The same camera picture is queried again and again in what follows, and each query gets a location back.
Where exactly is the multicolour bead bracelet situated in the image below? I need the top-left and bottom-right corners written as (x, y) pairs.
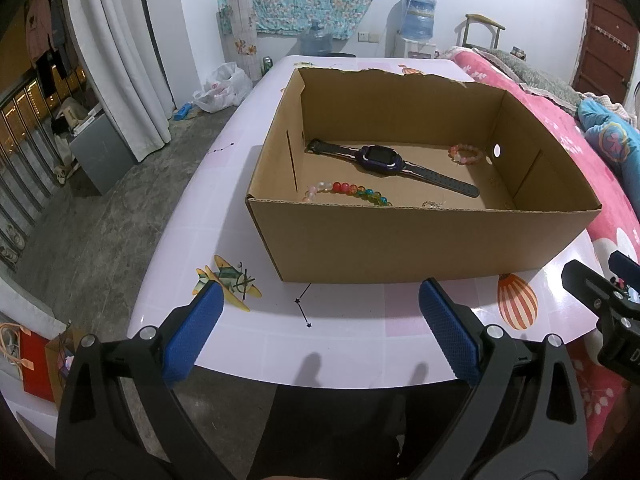
top-left (301, 180), bottom-right (393, 207)

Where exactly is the gold loop charm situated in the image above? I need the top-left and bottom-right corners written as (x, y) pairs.
top-left (421, 200), bottom-right (443, 209)

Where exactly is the pink floral blanket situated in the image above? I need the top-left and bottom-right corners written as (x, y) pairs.
top-left (441, 45), bottom-right (640, 456)

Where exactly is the red gift bag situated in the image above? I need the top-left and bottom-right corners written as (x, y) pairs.
top-left (1, 323), bottom-right (55, 402)

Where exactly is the dark red door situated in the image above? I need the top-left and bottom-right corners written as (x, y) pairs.
top-left (572, 0), bottom-right (639, 103)

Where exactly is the grey patterned pillow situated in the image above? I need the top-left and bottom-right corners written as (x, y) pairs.
top-left (473, 48), bottom-right (582, 115)

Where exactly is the brown cardboard box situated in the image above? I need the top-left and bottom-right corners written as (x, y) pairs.
top-left (245, 67), bottom-right (601, 283)

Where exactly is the grey cabinet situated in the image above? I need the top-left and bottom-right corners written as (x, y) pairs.
top-left (70, 110), bottom-right (137, 195)

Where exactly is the wooden chair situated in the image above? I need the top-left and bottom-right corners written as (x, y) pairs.
top-left (458, 13), bottom-right (506, 50)

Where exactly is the white water dispenser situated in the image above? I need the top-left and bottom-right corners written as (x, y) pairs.
top-left (394, 34), bottom-right (439, 60)

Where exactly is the blue water jug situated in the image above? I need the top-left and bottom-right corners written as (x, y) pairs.
top-left (400, 0), bottom-right (436, 41)

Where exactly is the white plastic bag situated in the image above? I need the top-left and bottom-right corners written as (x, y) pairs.
top-left (193, 62), bottom-right (253, 114)

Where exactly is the black bin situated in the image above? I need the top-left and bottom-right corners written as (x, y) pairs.
top-left (325, 52), bottom-right (356, 58)

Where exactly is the clear empty water bottle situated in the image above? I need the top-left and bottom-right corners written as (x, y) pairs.
top-left (299, 18), bottom-right (333, 56)

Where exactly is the white curtain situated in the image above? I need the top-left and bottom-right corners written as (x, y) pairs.
top-left (63, 0), bottom-right (174, 162)

